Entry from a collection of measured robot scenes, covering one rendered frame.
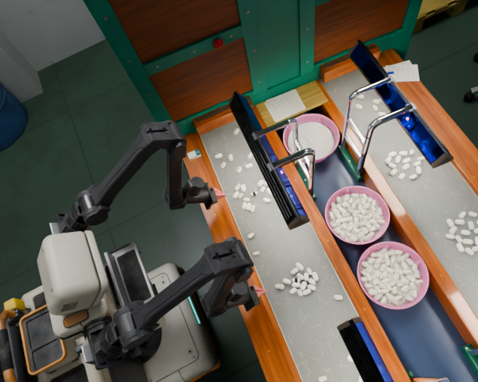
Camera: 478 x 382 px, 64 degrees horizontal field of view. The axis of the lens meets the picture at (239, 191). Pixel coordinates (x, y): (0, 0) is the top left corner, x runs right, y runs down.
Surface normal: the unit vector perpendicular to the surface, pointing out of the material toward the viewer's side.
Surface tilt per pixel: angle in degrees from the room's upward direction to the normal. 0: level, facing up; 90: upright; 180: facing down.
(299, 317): 0
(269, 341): 0
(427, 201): 0
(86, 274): 43
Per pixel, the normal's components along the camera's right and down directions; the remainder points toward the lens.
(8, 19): 0.44, 0.78
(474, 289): -0.16, -0.42
